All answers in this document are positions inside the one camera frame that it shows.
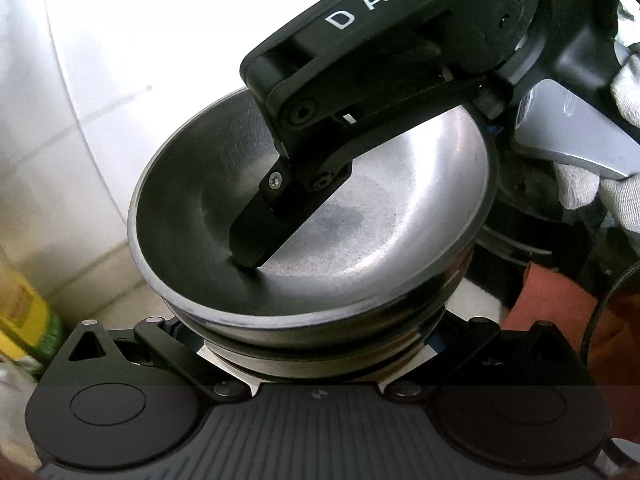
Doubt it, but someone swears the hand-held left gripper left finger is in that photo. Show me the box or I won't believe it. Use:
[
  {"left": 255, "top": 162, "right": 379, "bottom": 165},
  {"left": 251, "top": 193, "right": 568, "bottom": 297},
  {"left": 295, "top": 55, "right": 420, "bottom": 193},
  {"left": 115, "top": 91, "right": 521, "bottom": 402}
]
[{"left": 66, "top": 317, "right": 257, "bottom": 402}]

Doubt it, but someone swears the yellow green container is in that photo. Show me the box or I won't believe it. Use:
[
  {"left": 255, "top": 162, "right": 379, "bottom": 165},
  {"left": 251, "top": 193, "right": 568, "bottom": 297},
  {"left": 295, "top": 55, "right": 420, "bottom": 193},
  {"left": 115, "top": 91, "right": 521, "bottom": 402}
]
[{"left": 0, "top": 252, "right": 67, "bottom": 377}]

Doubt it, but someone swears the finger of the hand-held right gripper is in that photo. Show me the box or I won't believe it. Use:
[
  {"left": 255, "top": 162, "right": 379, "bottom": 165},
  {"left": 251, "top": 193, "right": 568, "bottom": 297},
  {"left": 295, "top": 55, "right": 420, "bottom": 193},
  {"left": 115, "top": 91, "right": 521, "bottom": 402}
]
[{"left": 229, "top": 77, "right": 488, "bottom": 269}]

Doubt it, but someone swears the black cable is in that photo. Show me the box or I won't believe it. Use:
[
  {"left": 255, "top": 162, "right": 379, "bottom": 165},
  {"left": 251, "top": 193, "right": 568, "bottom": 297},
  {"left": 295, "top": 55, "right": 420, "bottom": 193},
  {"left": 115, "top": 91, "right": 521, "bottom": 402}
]
[{"left": 581, "top": 259, "right": 640, "bottom": 363}]

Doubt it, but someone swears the stainless steel bowl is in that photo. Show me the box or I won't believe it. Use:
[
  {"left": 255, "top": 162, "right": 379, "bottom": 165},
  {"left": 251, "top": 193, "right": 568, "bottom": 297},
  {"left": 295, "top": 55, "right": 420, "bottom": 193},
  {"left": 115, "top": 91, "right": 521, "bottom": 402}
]
[
  {"left": 127, "top": 86, "right": 499, "bottom": 332},
  {"left": 196, "top": 305, "right": 452, "bottom": 387},
  {"left": 164, "top": 252, "right": 475, "bottom": 356}
]

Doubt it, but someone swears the red cloth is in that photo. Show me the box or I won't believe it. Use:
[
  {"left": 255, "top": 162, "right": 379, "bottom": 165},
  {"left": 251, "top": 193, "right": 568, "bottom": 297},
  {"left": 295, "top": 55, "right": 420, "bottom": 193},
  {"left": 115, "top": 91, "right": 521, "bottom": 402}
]
[{"left": 499, "top": 260, "right": 640, "bottom": 443}]

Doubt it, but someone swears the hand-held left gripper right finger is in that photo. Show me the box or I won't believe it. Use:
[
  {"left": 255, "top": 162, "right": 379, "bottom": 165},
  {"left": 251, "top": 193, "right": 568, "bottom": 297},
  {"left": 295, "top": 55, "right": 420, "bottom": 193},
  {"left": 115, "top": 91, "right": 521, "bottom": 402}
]
[{"left": 379, "top": 317, "right": 577, "bottom": 397}]

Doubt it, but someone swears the person's right hand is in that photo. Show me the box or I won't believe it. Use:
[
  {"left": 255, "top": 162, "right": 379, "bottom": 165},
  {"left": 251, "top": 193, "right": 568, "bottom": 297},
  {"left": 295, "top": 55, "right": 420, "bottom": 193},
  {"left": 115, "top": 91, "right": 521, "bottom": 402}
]
[{"left": 514, "top": 42, "right": 640, "bottom": 247}]

